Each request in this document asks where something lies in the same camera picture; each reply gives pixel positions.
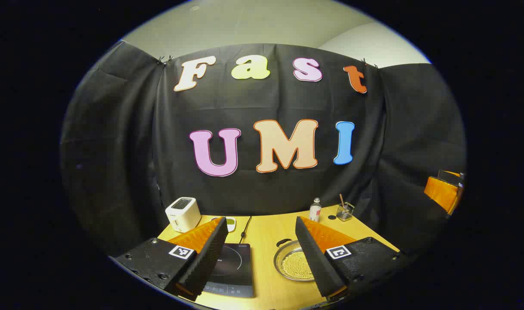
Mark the clear bottle with pink label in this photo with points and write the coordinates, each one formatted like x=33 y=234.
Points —
x=315 y=212

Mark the white divided dish with beans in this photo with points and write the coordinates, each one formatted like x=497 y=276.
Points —
x=230 y=223

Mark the black induction cooktop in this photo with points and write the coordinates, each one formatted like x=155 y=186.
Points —
x=234 y=267

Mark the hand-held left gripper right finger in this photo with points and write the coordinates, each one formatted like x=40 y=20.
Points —
x=313 y=254

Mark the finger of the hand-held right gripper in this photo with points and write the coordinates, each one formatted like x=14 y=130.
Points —
x=440 y=191

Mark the pile of yellow soybeans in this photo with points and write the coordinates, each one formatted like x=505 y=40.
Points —
x=298 y=267

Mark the wooden stick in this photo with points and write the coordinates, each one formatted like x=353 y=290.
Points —
x=342 y=200

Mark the white toaster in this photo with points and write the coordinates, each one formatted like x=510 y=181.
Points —
x=182 y=215

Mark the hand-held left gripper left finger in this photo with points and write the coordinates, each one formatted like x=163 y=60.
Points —
x=210 y=254

